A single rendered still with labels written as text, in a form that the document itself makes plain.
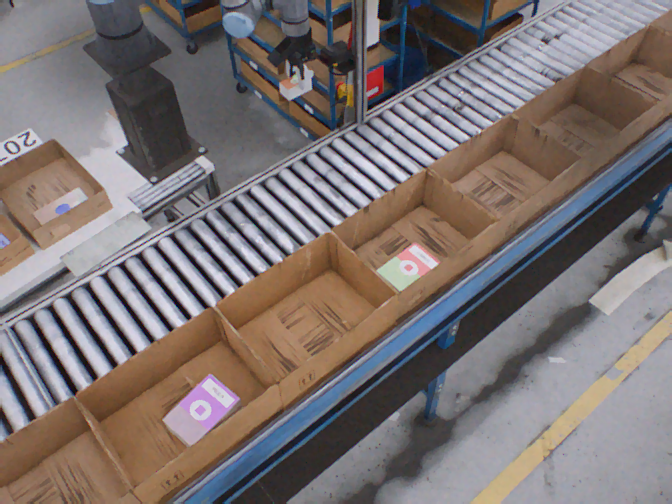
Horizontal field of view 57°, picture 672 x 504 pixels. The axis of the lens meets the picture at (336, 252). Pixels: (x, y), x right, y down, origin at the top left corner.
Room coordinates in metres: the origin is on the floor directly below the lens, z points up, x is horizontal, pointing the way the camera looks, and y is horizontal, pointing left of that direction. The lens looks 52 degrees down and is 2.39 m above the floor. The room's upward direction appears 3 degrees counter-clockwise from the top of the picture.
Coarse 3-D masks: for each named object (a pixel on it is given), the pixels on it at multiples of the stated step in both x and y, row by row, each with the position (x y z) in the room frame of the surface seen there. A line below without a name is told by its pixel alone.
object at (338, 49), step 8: (328, 48) 1.95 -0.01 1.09; (336, 48) 1.95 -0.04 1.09; (344, 48) 1.95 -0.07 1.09; (320, 56) 1.94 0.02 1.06; (328, 56) 1.91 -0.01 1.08; (336, 56) 1.92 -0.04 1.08; (344, 56) 1.94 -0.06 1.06; (328, 64) 1.91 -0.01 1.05; (336, 64) 1.95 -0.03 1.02; (344, 64) 1.96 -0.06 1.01
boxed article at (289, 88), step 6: (288, 78) 1.82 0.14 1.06; (294, 78) 1.82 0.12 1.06; (282, 84) 1.79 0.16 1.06; (288, 84) 1.79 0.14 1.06; (294, 84) 1.79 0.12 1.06; (306, 84) 1.80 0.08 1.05; (282, 90) 1.79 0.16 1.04; (288, 90) 1.76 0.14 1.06; (294, 90) 1.77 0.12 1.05; (300, 90) 1.79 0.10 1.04; (306, 90) 1.80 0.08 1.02; (288, 96) 1.76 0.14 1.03; (294, 96) 1.77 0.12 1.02
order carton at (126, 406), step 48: (192, 336) 0.84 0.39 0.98; (96, 384) 0.69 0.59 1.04; (144, 384) 0.74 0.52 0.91; (192, 384) 0.75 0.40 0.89; (240, 384) 0.74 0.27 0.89; (96, 432) 0.56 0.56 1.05; (144, 432) 0.62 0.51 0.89; (240, 432) 0.59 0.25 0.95; (144, 480) 0.45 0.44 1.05; (192, 480) 0.49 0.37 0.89
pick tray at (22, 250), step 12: (0, 216) 1.47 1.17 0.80; (0, 228) 1.45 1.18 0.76; (12, 228) 1.41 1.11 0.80; (12, 240) 1.40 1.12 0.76; (24, 240) 1.33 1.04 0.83; (0, 252) 1.28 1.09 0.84; (12, 252) 1.30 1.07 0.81; (24, 252) 1.32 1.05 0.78; (0, 264) 1.26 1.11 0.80; (12, 264) 1.28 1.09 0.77; (0, 276) 1.25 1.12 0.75
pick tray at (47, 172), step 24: (48, 144) 1.80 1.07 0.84; (0, 168) 1.67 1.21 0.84; (24, 168) 1.72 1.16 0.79; (48, 168) 1.75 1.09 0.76; (72, 168) 1.74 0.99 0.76; (0, 192) 1.63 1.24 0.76; (24, 192) 1.63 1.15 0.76; (48, 192) 1.62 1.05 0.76; (96, 192) 1.61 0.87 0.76; (24, 216) 1.51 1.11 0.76; (72, 216) 1.44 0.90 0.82; (96, 216) 1.49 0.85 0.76; (48, 240) 1.37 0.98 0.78
